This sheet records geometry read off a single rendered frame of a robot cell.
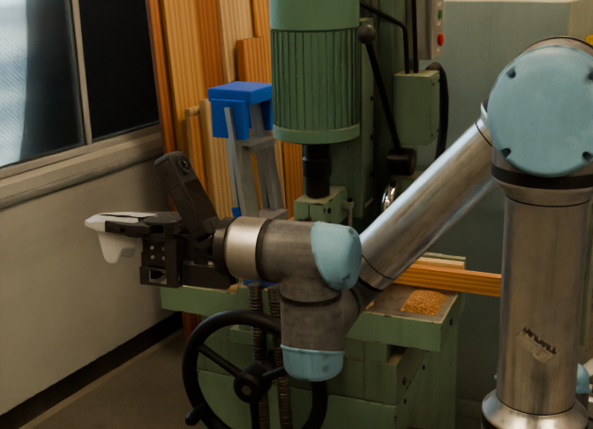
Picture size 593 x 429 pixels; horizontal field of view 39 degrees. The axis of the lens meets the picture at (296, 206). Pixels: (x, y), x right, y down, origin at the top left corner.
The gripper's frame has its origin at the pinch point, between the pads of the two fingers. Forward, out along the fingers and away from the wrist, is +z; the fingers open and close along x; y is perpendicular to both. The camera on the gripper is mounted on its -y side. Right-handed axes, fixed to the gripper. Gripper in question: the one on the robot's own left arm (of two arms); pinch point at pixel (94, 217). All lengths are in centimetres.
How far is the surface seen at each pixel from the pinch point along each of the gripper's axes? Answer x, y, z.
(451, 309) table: 64, 27, -36
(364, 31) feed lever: 55, -25, -20
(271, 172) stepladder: 157, 18, 39
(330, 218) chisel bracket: 70, 13, -10
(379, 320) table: 56, 29, -24
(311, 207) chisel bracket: 66, 10, -7
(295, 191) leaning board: 245, 40, 64
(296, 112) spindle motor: 60, -9, -5
